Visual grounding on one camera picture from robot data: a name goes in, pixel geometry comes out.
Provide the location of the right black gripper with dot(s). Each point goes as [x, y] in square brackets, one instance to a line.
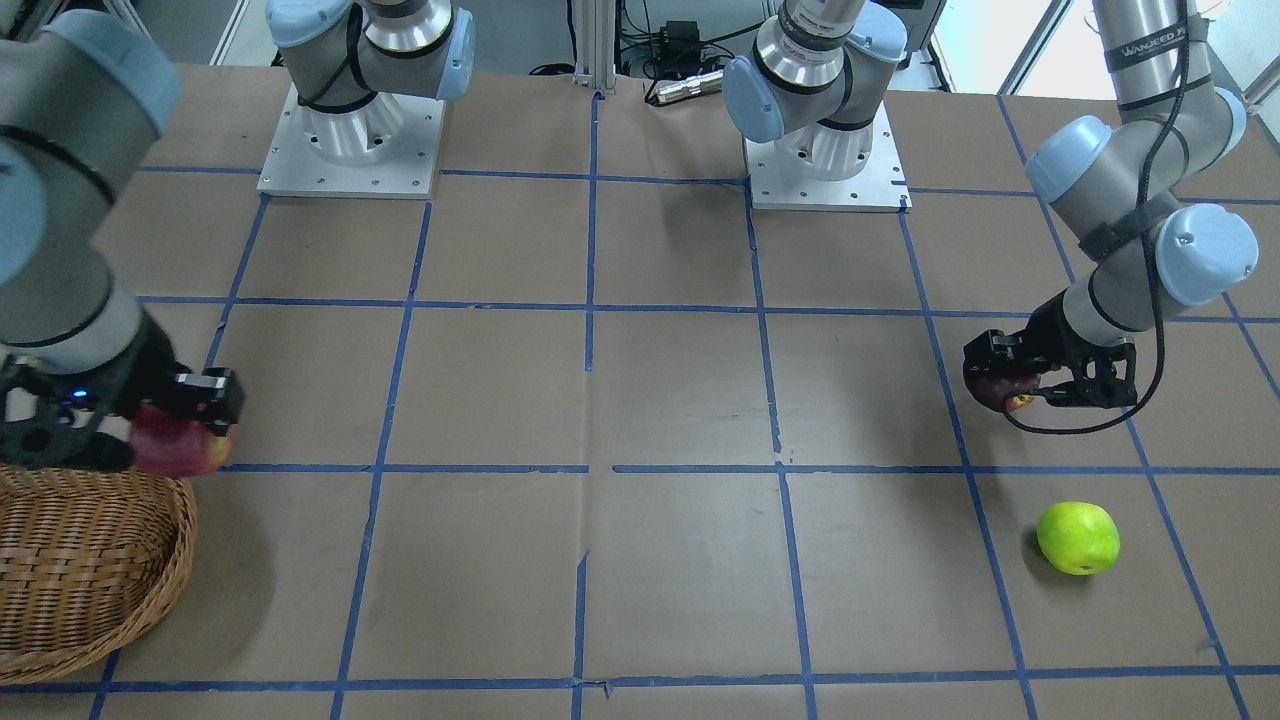
[143, 372]

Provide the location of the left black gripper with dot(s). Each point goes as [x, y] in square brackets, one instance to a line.
[1046, 330]

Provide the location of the dark red apple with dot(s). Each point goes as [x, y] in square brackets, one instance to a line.
[1002, 393]

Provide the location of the green apple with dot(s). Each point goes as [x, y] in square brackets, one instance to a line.
[1078, 538]

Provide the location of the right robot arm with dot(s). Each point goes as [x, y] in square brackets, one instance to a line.
[83, 101]

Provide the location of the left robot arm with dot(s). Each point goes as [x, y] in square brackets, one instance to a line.
[817, 73]

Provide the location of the wicker basket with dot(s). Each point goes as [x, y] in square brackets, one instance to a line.
[90, 561]

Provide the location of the silver metal cylinder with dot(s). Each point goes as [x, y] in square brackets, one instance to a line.
[701, 85]

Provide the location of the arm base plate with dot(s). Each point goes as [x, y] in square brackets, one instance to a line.
[386, 150]
[823, 169]

